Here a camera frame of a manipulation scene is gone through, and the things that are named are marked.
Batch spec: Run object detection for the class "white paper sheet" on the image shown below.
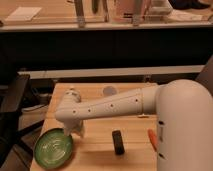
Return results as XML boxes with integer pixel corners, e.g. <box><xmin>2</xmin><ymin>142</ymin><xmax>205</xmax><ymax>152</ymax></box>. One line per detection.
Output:
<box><xmin>6</xmin><ymin>7</ymin><xmax>41</xmax><ymax>22</ymax></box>

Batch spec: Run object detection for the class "black chair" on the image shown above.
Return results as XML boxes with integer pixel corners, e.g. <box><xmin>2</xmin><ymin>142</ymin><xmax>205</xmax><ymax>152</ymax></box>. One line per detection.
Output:
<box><xmin>0</xmin><ymin>75</ymin><xmax>44</xmax><ymax>168</ymax></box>

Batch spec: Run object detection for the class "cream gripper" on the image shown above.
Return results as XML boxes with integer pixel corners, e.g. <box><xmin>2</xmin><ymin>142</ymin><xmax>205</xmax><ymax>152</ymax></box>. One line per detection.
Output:
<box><xmin>64</xmin><ymin>121</ymin><xmax>85</xmax><ymax>138</ymax></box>

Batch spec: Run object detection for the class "white paper cup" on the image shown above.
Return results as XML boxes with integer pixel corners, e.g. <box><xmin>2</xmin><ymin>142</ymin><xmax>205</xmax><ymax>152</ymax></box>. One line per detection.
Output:
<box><xmin>103</xmin><ymin>86</ymin><xmax>117</xmax><ymax>96</ymax></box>

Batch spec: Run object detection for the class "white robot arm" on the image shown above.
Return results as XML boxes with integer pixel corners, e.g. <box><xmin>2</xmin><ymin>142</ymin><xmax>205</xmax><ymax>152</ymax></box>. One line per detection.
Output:
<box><xmin>55</xmin><ymin>79</ymin><xmax>213</xmax><ymax>171</ymax></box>

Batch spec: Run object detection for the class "black rectangular bar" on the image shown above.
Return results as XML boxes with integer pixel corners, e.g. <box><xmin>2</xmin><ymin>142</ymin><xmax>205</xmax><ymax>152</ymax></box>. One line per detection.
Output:
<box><xmin>112</xmin><ymin>130</ymin><xmax>125</xmax><ymax>155</ymax></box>

